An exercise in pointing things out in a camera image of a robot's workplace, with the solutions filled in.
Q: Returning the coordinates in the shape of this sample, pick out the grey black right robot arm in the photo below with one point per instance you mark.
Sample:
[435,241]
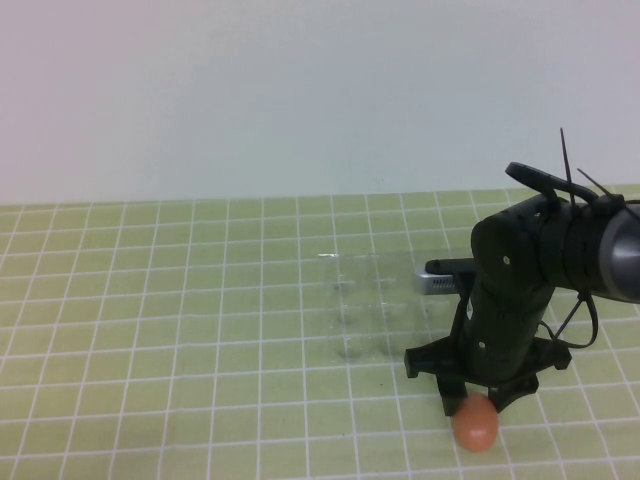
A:
[600,250]

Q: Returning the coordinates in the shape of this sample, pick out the black zip tie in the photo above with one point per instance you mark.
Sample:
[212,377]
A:
[567,160]
[592,180]

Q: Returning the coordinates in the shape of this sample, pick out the green white-grid table mat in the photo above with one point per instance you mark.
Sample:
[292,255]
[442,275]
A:
[150,350]

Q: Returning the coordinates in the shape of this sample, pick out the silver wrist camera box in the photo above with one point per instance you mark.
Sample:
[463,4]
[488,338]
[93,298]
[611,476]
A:
[434,282]

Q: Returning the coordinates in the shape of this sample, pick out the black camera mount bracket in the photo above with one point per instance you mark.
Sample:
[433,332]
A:
[450,265]

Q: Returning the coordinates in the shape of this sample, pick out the clear plastic egg tray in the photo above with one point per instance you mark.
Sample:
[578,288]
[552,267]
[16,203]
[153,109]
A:
[360,305]

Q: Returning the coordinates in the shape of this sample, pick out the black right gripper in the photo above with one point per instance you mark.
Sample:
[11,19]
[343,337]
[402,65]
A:
[505,300]

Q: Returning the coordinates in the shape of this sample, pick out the brown egg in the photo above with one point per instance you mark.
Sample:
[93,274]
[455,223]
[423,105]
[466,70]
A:
[475,425]

